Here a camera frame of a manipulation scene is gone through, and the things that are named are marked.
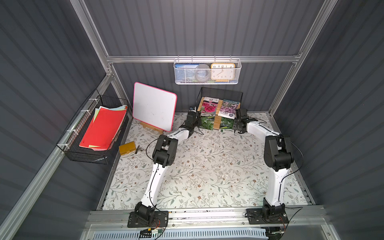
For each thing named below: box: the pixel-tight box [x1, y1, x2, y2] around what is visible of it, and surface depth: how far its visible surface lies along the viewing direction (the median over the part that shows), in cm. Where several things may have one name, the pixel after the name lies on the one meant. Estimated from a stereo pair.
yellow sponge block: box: [119, 141, 137, 156], surface depth 101 cm
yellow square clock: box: [211, 63, 236, 82], surface depth 91 cm
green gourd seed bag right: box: [218, 116, 235, 133], surface depth 113 cm
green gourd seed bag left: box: [200, 116, 215, 131], surface depth 114 cm
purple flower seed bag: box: [218, 99, 240, 120], surface depth 103 cm
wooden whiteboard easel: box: [140, 121, 164, 134], surface depth 109 cm
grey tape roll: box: [195, 63, 211, 82], surface depth 90 cm
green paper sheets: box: [93, 105, 128, 123], surface depth 80 cm
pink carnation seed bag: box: [201, 96, 219, 117], surface depth 105 cm
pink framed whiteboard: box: [132, 82, 178, 132], surface depth 104 cm
